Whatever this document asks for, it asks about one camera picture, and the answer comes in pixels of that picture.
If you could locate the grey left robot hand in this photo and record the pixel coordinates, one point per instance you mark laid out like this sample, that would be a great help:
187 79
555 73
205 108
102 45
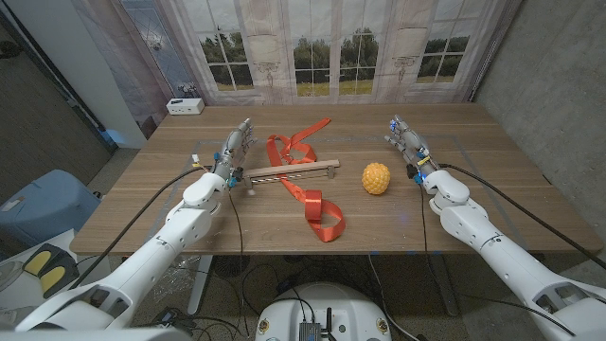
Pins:
232 147

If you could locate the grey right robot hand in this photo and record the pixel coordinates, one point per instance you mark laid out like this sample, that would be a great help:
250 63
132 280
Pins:
411 142

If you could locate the wooden clip hanger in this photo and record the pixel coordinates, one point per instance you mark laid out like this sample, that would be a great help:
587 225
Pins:
293 168

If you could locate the red ribbon with spool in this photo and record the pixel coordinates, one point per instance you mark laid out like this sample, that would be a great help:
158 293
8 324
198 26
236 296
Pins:
315 201

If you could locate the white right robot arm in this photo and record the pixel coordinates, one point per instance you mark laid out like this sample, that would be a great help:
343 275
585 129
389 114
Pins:
502 256

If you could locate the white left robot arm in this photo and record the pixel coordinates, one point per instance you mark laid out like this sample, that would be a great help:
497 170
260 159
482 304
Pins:
156 251

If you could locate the white robot base edge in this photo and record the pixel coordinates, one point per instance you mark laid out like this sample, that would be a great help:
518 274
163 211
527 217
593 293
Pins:
94 335

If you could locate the yellow toy pineapple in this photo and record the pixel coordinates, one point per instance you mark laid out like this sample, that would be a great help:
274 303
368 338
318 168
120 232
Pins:
376 179

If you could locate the white power strip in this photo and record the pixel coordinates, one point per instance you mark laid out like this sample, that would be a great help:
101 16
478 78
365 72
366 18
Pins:
184 106

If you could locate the printed window backdrop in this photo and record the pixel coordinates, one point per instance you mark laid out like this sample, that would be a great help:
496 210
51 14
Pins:
284 47

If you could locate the white table leg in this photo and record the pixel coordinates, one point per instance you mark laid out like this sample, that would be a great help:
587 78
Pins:
201 284

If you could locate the clear plastic sheet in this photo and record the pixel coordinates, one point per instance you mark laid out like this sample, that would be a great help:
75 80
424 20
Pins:
177 279

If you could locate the grey table leg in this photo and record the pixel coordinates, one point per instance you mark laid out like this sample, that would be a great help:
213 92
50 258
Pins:
445 289

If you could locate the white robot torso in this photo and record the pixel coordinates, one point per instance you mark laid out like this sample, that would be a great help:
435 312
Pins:
322 303

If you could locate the small black floor device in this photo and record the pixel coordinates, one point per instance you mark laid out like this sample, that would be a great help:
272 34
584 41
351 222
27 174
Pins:
171 317

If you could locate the blue plastic bin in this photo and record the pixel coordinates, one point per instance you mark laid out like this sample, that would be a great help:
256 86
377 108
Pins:
47 203

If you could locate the grey electronics box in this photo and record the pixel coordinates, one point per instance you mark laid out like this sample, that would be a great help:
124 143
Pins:
310 331

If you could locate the black yellow foot pedal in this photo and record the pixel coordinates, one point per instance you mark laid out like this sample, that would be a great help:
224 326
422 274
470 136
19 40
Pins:
49 270

